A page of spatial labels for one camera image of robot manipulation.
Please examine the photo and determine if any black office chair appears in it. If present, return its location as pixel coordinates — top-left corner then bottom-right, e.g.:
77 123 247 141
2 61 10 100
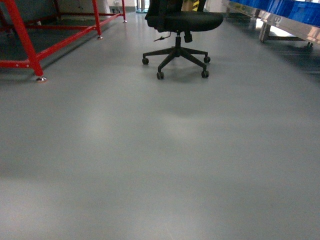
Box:
142 0 224 80

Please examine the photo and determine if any red metal table frame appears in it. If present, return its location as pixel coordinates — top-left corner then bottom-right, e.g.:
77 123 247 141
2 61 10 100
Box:
0 0 126 82

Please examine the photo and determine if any steel roller rack frame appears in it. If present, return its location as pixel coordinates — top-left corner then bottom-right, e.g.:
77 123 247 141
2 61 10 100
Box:
222 0 320 48

